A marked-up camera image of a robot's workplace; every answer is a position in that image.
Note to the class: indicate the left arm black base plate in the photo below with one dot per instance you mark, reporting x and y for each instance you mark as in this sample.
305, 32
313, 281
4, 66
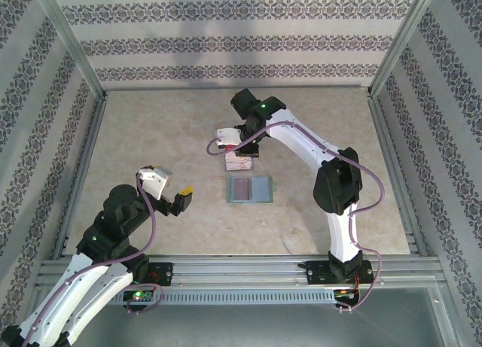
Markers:
165, 273

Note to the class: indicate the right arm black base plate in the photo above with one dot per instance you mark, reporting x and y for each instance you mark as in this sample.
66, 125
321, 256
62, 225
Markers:
316, 273

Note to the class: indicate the green leather card holder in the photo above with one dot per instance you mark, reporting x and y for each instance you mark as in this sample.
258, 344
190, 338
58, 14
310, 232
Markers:
261, 189

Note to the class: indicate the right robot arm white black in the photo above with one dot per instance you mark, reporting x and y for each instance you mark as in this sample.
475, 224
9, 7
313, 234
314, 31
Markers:
339, 230

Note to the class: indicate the right aluminium side rail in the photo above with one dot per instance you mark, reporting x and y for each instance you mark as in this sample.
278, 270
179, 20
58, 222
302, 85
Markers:
385, 136

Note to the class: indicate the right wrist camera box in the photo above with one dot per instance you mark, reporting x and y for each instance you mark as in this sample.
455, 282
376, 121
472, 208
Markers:
227, 134

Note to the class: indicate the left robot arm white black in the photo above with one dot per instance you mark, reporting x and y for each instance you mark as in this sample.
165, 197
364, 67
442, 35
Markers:
94, 287

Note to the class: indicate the aluminium mounting rail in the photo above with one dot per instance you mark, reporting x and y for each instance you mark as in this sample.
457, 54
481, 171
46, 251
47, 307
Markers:
241, 271

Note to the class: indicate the red credit card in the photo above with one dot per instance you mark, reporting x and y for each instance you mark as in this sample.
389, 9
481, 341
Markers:
243, 189
229, 147

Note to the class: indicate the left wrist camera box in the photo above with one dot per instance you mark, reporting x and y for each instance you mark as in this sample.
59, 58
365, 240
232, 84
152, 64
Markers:
156, 181

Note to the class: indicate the right aluminium frame post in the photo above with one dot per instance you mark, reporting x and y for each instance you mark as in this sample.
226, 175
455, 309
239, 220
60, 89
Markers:
400, 42

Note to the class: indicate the left aluminium side rail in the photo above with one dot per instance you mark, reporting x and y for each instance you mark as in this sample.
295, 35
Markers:
81, 166

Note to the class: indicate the aluminium frame post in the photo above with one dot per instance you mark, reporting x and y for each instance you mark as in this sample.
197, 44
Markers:
400, 42
71, 42

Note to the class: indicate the right controller board orange light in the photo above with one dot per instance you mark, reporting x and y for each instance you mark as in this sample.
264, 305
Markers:
344, 293

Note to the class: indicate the left controller board green light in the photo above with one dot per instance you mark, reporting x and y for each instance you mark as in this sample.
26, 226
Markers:
137, 296

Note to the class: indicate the left aluminium frame post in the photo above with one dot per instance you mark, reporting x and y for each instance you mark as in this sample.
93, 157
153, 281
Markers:
71, 42

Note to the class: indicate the aluminium side rail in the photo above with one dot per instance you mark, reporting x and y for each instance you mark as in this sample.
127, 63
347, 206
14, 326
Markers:
81, 166
385, 136

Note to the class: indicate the grey metal shelf panel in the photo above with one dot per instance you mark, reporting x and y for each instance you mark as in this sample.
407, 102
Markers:
241, 324

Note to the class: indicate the aluminium back rail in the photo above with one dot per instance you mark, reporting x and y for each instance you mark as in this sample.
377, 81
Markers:
188, 87

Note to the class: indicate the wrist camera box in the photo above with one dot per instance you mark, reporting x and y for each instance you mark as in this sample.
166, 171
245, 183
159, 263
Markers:
227, 134
156, 181

